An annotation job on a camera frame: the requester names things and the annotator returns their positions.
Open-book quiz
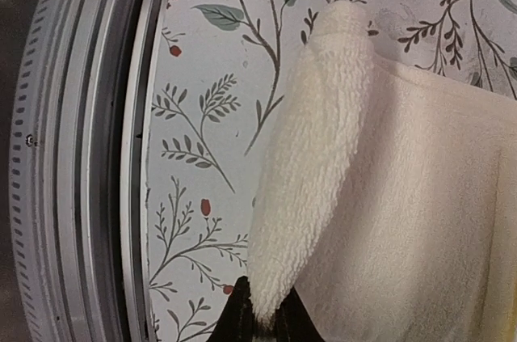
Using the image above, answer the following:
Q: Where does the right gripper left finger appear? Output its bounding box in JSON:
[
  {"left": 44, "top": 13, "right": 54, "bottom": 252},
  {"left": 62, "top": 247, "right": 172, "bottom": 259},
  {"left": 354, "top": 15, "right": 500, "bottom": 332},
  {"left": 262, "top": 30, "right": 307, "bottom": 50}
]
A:
[{"left": 212, "top": 276, "right": 259, "bottom": 342}]

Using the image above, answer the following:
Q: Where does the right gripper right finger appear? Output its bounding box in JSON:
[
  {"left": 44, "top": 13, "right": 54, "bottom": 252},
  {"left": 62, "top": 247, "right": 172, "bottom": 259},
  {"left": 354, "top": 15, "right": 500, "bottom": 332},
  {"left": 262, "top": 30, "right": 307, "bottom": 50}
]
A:
[{"left": 275, "top": 288, "right": 323, "bottom": 342}]

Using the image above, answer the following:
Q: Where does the cream towel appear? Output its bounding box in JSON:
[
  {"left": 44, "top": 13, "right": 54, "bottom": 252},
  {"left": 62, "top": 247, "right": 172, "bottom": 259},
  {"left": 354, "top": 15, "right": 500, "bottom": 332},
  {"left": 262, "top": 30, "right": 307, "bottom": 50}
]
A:
[{"left": 248, "top": 2, "right": 516, "bottom": 341}]

